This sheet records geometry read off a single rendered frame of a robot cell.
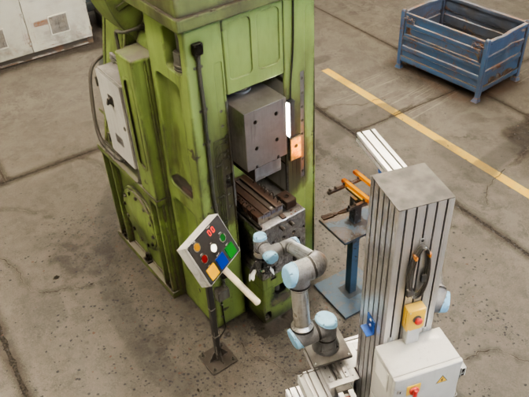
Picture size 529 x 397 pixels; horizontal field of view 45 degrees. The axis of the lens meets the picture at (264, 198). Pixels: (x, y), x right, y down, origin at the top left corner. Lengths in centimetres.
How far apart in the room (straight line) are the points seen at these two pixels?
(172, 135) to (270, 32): 90
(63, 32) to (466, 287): 601
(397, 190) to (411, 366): 84
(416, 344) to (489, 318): 191
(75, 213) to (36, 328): 131
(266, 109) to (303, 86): 42
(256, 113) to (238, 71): 25
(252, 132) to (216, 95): 30
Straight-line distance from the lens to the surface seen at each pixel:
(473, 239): 551
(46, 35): 878
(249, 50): 362
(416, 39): 761
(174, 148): 406
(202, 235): 366
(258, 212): 409
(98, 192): 613
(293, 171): 426
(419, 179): 266
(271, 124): 372
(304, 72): 394
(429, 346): 308
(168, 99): 388
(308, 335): 331
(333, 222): 440
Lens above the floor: 361
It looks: 39 degrees down
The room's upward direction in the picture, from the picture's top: 3 degrees counter-clockwise
